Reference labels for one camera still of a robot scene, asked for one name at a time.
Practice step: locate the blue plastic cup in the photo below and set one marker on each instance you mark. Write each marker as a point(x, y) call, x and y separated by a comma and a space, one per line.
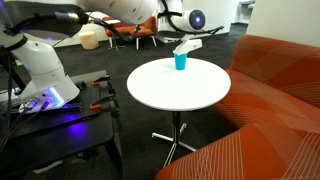
point(180, 61)

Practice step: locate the orange armchair white legs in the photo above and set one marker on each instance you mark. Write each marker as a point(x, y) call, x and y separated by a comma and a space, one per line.
point(146, 28)

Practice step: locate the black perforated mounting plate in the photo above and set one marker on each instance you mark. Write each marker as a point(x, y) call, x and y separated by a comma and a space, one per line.
point(83, 96)

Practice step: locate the small white side table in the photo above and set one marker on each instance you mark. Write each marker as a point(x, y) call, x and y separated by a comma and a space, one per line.
point(113, 22)

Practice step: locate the cream cylindrical stool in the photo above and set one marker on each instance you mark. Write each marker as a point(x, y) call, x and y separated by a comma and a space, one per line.
point(88, 40)

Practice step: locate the black robot cart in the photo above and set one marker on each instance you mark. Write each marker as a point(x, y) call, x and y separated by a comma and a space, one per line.
point(66, 146)

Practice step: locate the orange patterned corner sofa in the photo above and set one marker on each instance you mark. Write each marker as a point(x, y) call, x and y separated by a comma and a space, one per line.
point(266, 116)

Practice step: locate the round white pedestal table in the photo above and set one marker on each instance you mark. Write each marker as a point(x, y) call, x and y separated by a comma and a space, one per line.
point(178, 86)

